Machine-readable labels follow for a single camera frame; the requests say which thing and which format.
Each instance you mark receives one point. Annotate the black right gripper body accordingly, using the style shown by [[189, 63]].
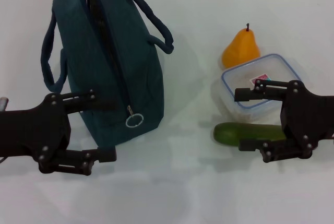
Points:
[[308, 117]]

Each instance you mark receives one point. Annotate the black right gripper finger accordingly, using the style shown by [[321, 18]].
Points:
[[261, 92], [274, 149]]

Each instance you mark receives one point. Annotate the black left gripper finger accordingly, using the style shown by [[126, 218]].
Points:
[[86, 158], [88, 102]]

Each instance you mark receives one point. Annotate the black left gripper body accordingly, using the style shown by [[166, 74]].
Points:
[[34, 132]]

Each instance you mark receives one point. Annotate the clear plastic container blue rim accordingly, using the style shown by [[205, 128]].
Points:
[[261, 70]]

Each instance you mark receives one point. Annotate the green cucumber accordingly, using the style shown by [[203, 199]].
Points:
[[235, 133]]

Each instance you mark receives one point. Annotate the dark teal fabric lunch bag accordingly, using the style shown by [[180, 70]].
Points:
[[138, 77]]

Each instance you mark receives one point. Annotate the orange yellow pear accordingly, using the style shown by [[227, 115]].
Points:
[[242, 49]]

